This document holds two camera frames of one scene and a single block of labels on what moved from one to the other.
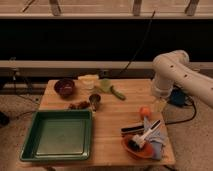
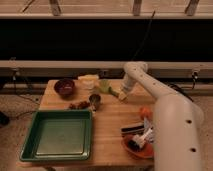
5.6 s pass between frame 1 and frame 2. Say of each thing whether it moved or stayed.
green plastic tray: stayed
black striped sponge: stayed
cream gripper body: moved
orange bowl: stayed
